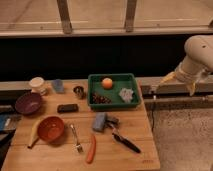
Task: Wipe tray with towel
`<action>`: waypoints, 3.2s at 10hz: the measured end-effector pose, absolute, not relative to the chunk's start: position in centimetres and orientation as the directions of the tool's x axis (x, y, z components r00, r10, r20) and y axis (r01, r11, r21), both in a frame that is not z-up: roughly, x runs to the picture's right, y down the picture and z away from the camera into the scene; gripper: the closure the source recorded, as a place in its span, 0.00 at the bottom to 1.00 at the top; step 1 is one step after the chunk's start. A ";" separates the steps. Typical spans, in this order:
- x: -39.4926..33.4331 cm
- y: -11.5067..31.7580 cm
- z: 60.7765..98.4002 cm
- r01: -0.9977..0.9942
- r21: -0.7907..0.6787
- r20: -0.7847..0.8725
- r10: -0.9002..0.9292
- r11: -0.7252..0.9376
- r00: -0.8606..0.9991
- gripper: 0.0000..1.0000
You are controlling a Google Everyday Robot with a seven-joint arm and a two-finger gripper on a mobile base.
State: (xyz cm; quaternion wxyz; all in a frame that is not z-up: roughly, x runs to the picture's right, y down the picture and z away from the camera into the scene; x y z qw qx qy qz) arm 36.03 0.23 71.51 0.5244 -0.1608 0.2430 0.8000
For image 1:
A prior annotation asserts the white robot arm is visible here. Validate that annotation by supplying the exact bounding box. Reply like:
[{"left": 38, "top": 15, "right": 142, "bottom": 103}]
[{"left": 156, "top": 35, "right": 213, "bottom": 96}]

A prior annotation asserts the black handled peeler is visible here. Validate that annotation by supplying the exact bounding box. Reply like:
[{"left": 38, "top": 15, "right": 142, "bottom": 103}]
[{"left": 112, "top": 129, "right": 141, "bottom": 153}]

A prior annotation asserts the blue plastic cup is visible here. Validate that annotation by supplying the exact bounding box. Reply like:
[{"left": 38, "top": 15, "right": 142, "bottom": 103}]
[{"left": 51, "top": 79, "right": 64, "bottom": 93}]

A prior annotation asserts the orange ball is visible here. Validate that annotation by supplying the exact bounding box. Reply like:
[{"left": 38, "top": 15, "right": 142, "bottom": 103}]
[{"left": 101, "top": 78, "right": 113, "bottom": 89}]

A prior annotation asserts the blue grey sponge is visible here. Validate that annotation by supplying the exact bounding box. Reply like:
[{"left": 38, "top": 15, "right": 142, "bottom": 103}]
[{"left": 92, "top": 113, "right": 107, "bottom": 132}]

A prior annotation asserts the white towel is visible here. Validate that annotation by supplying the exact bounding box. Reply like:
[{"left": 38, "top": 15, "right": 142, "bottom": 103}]
[{"left": 119, "top": 88, "right": 134, "bottom": 103}]

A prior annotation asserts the white and yellow gripper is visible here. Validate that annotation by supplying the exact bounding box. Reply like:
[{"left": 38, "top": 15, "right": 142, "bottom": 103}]
[{"left": 151, "top": 71, "right": 196, "bottom": 96}]

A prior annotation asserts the purple bowl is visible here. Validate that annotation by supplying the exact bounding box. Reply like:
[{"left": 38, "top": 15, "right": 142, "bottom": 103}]
[{"left": 15, "top": 92, "right": 42, "bottom": 115}]

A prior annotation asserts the black rectangular block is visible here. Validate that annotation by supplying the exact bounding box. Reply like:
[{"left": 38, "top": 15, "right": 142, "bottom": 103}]
[{"left": 57, "top": 104, "right": 78, "bottom": 113}]

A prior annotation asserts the yellow banana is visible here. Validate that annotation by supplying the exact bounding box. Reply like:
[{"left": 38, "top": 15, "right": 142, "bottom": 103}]
[{"left": 27, "top": 120, "right": 41, "bottom": 149}]

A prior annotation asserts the brown pine cone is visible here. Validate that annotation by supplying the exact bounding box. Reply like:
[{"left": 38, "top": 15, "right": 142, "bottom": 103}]
[{"left": 92, "top": 93, "right": 111, "bottom": 104}]

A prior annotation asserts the metal fork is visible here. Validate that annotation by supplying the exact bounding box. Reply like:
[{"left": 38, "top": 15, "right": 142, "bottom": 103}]
[{"left": 70, "top": 124, "right": 83, "bottom": 153}]

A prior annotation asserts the orange carrot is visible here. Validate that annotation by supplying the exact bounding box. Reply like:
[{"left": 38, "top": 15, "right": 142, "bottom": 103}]
[{"left": 86, "top": 134, "right": 96, "bottom": 164}]

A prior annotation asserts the white stacked cup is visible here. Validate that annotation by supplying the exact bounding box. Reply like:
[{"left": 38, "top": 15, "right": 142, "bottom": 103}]
[{"left": 29, "top": 77, "right": 47, "bottom": 95}]

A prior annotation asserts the small metal cup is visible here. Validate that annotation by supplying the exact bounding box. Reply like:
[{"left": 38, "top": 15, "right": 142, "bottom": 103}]
[{"left": 73, "top": 86, "right": 85, "bottom": 99}]

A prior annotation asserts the green plastic tray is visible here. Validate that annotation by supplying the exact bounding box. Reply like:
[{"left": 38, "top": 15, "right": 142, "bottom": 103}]
[{"left": 87, "top": 73, "right": 141, "bottom": 111}]

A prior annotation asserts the red orange bowl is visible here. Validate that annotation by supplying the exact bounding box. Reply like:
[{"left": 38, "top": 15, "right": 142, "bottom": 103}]
[{"left": 37, "top": 116, "right": 65, "bottom": 143}]

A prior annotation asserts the dark small object beside sponge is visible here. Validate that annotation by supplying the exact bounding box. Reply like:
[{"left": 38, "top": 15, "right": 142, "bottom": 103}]
[{"left": 105, "top": 116, "right": 119, "bottom": 128}]

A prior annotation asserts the blue object at left edge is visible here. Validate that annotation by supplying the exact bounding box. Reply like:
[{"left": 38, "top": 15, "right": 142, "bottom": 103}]
[{"left": 0, "top": 115, "right": 21, "bottom": 132}]

